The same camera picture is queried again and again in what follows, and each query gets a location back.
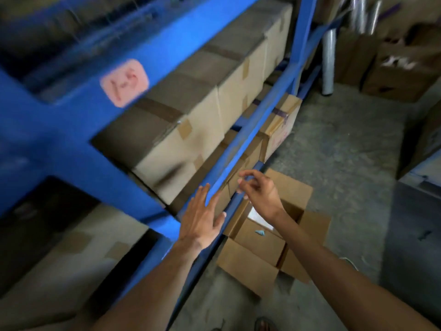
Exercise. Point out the person's right forearm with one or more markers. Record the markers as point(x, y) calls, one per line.
point(344, 289)

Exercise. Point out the person's left hand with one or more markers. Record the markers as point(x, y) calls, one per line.
point(200, 224)

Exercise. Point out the person's right hand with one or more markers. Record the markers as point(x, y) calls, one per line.
point(265, 199)

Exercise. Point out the purple taped printed cardboard box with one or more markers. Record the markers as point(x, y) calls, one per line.
point(280, 134)

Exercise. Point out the pile of open brown cartons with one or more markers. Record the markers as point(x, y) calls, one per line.
point(396, 79)

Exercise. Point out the small open cardboard box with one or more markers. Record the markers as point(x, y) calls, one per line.
point(255, 244)

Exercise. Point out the pack of white packets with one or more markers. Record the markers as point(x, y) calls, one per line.
point(256, 217)

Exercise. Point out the black floor platform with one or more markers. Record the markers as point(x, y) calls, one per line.
point(413, 255)

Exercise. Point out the blue metal shelf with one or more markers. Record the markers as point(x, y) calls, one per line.
point(51, 134)

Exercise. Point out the pink label sticker 1-5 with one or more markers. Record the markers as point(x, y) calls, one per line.
point(124, 84)

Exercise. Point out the person's left forearm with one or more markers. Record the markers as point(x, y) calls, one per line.
point(155, 293)

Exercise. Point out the clear film roll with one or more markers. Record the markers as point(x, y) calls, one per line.
point(329, 65)
point(353, 13)
point(361, 15)
point(373, 17)

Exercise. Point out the person's right sandalled foot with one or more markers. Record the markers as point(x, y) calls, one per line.
point(265, 325)

